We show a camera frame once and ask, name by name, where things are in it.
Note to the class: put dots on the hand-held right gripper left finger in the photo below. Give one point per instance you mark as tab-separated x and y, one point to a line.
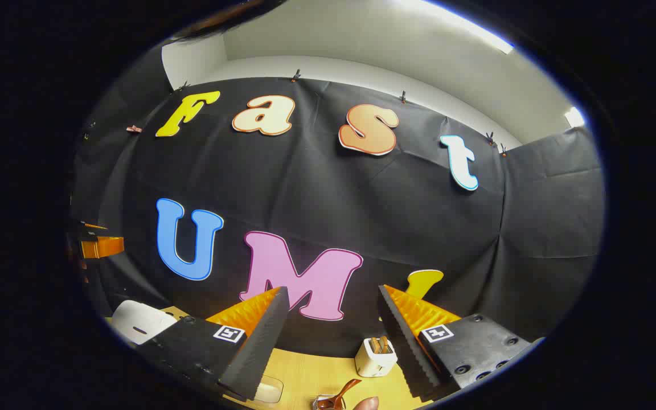
259	347

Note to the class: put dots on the brown toast slice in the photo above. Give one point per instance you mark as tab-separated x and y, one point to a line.
374	344
384	344

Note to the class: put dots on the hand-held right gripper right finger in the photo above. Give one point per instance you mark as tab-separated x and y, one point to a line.
410	353

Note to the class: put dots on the small ceiling light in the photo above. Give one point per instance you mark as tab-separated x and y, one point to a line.
574	117

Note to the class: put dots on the copper spring clip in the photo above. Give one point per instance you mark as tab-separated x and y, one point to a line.
134	129

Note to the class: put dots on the black backdrop cloth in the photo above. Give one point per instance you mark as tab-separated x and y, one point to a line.
316	188

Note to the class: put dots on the white toaster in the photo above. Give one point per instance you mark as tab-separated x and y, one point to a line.
374	363

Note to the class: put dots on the brown wooden spoon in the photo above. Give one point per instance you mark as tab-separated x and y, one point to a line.
339	394

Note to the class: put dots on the clear plastic container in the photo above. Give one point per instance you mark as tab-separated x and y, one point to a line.
270	390

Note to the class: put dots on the white rice cooker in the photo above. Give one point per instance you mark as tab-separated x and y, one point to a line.
140	322

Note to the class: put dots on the long ceiling light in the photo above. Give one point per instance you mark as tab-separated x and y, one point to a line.
464	25

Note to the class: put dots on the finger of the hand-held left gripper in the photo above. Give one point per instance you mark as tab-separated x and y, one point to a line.
86	226
103	247

